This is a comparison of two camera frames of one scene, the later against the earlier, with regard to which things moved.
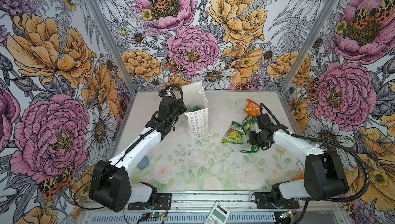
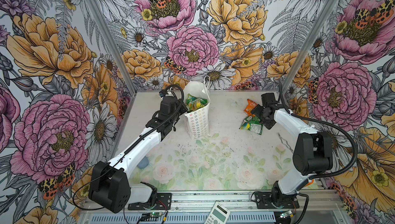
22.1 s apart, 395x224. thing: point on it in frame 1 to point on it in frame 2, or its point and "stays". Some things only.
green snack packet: (248, 120) stays
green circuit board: (151, 217) stays
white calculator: (219, 214) stays
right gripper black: (253, 142) to (268, 124)
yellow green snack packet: (235, 134) to (192, 103)
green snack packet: (248, 148) to (203, 101)
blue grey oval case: (143, 163) stays
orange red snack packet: (252, 109) stays
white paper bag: (196, 115) stays
